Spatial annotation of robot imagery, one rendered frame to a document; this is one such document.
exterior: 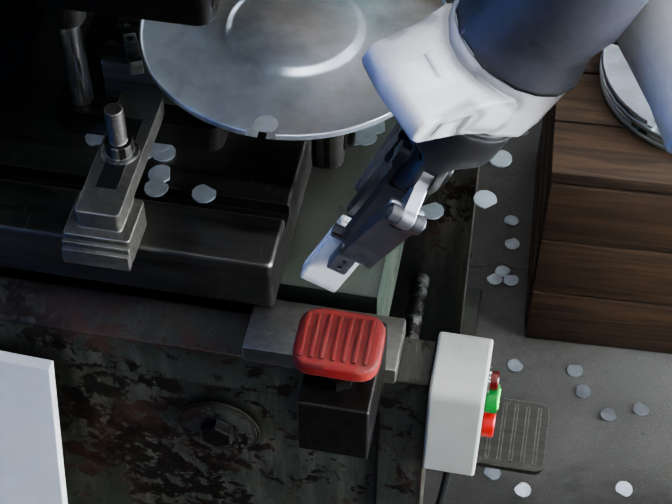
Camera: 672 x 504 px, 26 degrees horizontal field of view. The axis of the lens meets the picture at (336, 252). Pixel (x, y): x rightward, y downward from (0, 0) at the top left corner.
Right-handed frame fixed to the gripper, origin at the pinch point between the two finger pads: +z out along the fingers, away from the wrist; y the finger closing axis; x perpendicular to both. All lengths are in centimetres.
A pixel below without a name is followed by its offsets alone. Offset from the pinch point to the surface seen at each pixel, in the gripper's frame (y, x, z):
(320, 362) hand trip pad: -2.4, -3.7, 10.0
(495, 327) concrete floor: 62, -47, 73
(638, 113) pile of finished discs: 70, -44, 33
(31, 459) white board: 2, 10, 50
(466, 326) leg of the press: 59, -42, 72
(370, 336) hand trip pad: 0.8, -6.7, 8.4
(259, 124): 20.1, 6.4, 12.2
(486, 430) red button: 8.2, -25.1, 23.5
